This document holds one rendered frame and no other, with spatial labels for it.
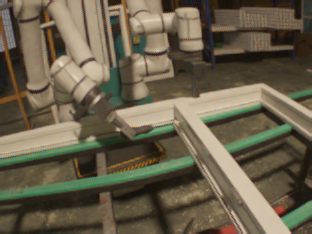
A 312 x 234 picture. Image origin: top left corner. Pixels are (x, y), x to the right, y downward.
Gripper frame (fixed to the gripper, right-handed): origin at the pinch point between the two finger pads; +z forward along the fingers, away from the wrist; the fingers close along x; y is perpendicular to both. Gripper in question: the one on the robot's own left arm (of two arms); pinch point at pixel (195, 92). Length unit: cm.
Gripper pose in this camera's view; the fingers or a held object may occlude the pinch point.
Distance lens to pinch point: 90.4
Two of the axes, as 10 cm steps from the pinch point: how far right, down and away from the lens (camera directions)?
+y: 9.7, -2.0, 1.4
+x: -2.1, -4.1, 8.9
